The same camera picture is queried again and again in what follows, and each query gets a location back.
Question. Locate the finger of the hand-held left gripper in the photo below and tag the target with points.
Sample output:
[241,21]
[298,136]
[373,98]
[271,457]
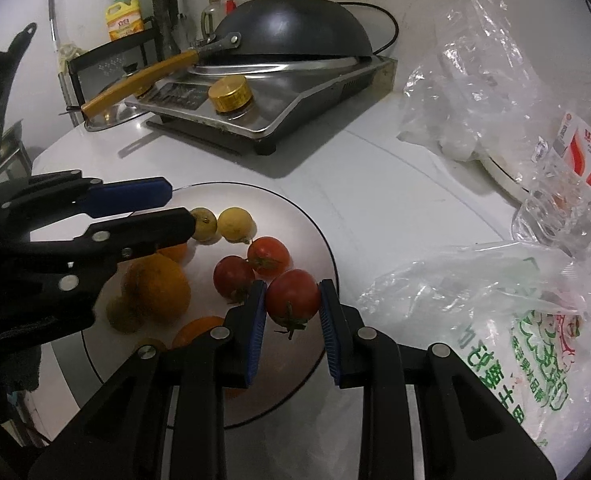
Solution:
[130,192]
[150,232]

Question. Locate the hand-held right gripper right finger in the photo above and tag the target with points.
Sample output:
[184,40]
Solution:
[328,330]

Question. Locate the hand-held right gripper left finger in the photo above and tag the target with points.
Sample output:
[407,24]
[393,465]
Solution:
[255,330]

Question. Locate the orange mandarin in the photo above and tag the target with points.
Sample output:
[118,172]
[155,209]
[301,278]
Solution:
[175,251]
[200,332]
[158,287]

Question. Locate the red tomato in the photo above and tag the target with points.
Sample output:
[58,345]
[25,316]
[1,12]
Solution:
[233,276]
[293,297]
[269,256]

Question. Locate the small yellow-green lemon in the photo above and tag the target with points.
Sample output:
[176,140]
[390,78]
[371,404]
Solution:
[158,344]
[204,226]
[233,222]
[123,312]

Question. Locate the white plate with dark rim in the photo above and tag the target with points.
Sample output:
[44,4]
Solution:
[290,225]

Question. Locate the printed plastic bag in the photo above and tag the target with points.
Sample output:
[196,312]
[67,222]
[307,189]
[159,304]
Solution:
[475,335]

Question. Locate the person's left forearm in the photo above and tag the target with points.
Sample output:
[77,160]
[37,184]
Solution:
[23,367]

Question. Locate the steel pot lid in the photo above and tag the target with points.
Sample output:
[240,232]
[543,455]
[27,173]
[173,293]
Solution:
[120,117]

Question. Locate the gold cooker knob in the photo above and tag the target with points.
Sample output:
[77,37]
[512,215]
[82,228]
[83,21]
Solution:
[228,92]

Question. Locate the black metal rack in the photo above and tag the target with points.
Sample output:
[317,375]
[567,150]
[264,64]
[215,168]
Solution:
[110,45]

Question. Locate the pale yellow rubber gloves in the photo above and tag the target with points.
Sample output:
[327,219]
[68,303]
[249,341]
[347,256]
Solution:
[68,55]

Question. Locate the yellow detergent bottle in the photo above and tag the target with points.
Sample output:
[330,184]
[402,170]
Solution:
[123,22]

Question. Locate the steel induction cooker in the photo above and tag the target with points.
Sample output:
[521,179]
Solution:
[285,110]

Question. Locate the cooking oil bottle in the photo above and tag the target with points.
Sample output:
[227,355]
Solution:
[208,17]

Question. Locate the white dish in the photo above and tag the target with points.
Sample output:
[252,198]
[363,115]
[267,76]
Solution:
[500,172]

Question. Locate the clear water bottle red label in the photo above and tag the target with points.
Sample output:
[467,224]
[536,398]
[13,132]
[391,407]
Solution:
[583,160]

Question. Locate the clear plastic bag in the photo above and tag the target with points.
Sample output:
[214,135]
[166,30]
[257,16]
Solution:
[475,60]

